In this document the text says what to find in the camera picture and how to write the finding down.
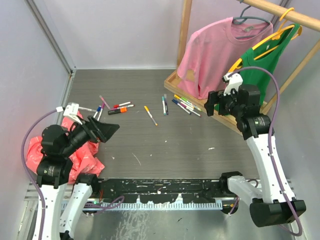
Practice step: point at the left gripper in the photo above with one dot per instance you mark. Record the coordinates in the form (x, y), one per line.
(102, 130)

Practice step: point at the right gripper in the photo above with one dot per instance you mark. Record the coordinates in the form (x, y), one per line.
(215, 97)

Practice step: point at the yellow marker pen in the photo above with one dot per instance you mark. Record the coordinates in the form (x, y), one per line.
(150, 115)

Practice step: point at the purple marker pen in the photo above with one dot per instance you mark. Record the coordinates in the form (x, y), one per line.
(166, 104)

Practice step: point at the teal marker pen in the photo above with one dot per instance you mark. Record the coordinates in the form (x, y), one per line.
(163, 105)

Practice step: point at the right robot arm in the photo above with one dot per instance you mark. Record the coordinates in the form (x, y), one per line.
(274, 203)

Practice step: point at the blue cap marker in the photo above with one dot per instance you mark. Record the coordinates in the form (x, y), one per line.
(97, 111)

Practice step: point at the red cap marker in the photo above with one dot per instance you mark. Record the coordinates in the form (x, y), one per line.
(122, 104)

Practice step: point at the purple cap white marker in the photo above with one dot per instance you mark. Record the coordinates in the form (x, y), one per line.
(100, 112)

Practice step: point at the magenta marker near rack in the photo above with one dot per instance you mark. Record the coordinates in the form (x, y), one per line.
(191, 110)

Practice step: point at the orange black highlighter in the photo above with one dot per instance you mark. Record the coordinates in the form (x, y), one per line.
(117, 111)

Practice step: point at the green cap marker near rack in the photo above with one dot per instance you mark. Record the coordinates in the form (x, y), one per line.
(191, 104)

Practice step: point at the light pink marker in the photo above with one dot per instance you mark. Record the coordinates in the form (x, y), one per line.
(105, 103)

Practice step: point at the white silver marker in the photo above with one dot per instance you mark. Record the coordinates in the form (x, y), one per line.
(86, 109)

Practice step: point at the pink cap marker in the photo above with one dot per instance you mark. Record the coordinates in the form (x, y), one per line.
(122, 107)

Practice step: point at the red crumpled plastic bag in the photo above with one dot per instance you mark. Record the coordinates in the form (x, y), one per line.
(75, 160)

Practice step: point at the yellow cap marker near rack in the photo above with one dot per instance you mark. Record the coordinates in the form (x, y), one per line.
(179, 98)

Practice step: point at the pink t-shirt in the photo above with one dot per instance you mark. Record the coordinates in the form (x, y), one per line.
(212, 50)

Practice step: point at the green tank top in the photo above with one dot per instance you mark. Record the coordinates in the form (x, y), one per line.
(268, 62)

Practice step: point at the grey hanger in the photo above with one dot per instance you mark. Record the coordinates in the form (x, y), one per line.
(247, 22)

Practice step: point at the yellow hanger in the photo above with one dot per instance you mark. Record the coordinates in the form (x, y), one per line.
(257, 49)

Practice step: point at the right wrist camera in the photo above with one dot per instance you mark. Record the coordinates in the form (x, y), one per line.
(233, 81)

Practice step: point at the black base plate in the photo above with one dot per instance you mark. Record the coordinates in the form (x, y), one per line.
(163, 190)

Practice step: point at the cable duct rail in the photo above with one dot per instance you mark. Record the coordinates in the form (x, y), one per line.
(175, 206)

